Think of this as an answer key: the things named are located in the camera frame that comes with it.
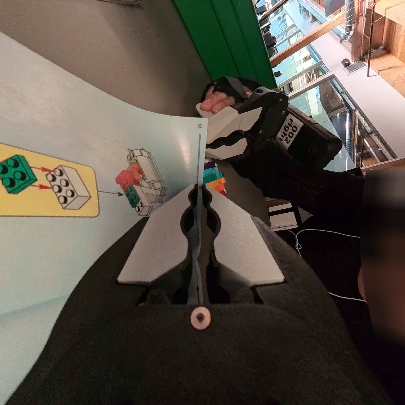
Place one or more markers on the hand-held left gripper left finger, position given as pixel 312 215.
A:
pixel 158 250

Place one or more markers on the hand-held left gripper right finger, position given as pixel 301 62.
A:
pixel 246 250

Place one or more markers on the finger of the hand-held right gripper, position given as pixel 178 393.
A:
pixel 227 152
pixel 227 126

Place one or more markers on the green plastic bin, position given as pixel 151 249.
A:
pixel 227 38

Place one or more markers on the pale blue instruction booklet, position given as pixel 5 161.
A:
pixel 79 110

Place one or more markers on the person's right forearm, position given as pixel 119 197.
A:
pixel 284 177

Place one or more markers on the rainbow coloured lego model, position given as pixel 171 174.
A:
pixel 213 180

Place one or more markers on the person's right hand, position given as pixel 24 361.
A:
pixel 218 101

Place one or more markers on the person's black sweater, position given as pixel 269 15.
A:
pixel 332 269

